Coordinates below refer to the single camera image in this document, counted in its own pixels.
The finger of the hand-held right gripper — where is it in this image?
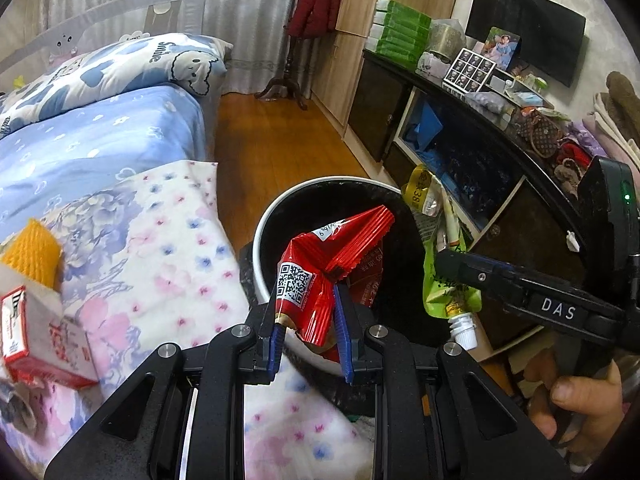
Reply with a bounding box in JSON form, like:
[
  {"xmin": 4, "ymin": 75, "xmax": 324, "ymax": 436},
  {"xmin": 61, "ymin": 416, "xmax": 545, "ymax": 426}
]
[{"xmin": 434, "ymin": 249, "xmax": 626, "ymax": 333}]

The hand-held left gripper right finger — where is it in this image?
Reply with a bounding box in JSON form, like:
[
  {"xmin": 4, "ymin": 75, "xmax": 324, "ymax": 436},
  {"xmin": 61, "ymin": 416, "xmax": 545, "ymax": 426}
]
[{"xmin": 332, "ymin": 285, "xmax": 573, "ymax": 480}]

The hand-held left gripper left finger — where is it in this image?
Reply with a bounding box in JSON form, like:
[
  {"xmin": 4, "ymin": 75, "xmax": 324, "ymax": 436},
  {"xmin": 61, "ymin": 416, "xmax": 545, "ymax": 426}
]
[{"xmin": 44, "ymin": 305, "xmax": 288, "ymax": 480}]

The red snack wrapper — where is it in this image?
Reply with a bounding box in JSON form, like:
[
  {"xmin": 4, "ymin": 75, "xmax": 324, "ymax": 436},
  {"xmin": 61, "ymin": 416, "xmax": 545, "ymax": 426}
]
[{"xmin": 272, "ymin": 205, "xmax": 396, "ymax": 363}]

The green spouted drink pouch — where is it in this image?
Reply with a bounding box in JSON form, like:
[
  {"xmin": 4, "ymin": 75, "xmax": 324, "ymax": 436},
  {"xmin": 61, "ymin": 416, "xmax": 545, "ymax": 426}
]
[{"xmin": 402, "ymin": 165, "xmax": 483, "ymax": 351}]

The white trash bin black liner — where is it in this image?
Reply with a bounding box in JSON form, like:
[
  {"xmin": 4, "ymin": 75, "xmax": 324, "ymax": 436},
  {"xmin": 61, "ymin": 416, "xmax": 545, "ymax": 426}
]
[{"xmin": 239, "ymin": 176, "xmax": 443, "ymax": 421}]

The white box with red print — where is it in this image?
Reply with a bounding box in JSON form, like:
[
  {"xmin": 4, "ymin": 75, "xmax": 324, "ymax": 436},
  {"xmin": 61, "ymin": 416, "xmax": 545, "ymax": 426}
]
[{"xmin": 0, "ymin": 260, "xmax": 101, "ymax": 391}]

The orange foam fruit net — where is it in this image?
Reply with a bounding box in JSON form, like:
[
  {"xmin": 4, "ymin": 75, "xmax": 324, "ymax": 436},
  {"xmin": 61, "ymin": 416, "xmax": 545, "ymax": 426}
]
[{"xmin": 0, "ymin": 217, "xmax": 66, "ymax": 291}]

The person's right hand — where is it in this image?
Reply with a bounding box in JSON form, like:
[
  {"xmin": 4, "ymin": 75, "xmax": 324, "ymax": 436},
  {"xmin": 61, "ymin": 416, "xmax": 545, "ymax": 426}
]
[{"xmin": 524, "ymin": 349, "xmax": 626, "ymax": 463}]

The pile of folded clothes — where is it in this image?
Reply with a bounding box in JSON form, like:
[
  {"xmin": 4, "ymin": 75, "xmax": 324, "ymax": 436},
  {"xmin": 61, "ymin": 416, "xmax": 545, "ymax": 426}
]
[{"xmin": 565, "ymin": 71, "xmax": 640, "ymax": 171}]

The brown patterned bag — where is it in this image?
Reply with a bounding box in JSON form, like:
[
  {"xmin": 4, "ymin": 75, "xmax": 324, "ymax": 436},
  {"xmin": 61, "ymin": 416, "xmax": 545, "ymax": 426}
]
[{"xmin": 515, "ymin": 107, "xmax": 563, "ymax": 158}]

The blue folded paper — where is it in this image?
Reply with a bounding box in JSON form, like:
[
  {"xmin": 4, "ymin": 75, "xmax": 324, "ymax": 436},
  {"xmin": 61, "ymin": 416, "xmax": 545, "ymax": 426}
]
[{"xmin": 400, "ymin": 95, "xmax": 443, "ymax": 156}]

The framed photo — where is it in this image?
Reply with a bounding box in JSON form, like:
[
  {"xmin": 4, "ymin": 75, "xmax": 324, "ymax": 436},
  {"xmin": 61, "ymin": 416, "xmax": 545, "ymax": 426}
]
[{"xmin": 481, "ymin": 26, "xmax": 521, "ymax": 72}]

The dark tv cabinet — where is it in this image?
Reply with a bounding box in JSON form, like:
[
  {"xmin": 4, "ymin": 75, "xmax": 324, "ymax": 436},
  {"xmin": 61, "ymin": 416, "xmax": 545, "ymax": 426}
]
[{"xmin": 345, "ymin": 49, "xmax": 601, "ymax": 361}]

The black television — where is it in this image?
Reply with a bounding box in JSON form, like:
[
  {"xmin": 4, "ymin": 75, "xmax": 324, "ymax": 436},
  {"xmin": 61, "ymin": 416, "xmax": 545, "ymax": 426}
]
[{"xmin": 465, "ymin": 0, "xmax": 587, "ymax": 88}]

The wooden wardrobe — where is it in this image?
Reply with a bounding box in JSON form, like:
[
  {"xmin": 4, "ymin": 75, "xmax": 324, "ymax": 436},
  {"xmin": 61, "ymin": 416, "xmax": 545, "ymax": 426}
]
[{"xmin": 310, "ymin": 0, "xmax": 466, "ymax": 131}]

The wooden coat rack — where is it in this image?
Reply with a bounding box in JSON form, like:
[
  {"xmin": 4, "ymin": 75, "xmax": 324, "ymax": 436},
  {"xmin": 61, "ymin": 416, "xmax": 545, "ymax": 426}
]
[{"xmin": 255, "ymin": 0, "xmax": 311, "ymax": 111}]

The blue flowered bedsheet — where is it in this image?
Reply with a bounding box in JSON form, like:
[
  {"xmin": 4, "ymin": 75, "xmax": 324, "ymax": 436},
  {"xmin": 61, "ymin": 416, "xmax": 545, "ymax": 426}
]
[{"xmin": 0, "ymin": 84, "xmax": 208, "ymax": 221}]

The stack of green boxes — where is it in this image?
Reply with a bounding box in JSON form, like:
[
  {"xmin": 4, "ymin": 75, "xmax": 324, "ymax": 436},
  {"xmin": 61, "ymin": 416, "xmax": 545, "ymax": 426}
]
[{"xmin": 370, "ymin": 0, "xmax": 432, "ymax": 68}]

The blue cartoon print quilt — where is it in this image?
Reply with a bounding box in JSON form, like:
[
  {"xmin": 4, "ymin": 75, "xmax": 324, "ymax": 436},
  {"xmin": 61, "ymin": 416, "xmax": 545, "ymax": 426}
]
[{"xmin": 0, "ymin": 34, "xmax": 233, "ymax": 136}]

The grey curtain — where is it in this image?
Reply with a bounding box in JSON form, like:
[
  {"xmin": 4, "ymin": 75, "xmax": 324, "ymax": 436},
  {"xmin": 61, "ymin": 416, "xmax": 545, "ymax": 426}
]
[{"xmin": 40, "ymin": 0, "xmax": 311, "ymax": 96}]

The grey bed guard rail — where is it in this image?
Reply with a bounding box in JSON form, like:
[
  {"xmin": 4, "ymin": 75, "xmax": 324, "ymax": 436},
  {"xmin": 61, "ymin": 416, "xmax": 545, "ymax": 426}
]
[{"xmin": 0, "ymin": 0, "xmax": 211, "ymax": 76}]

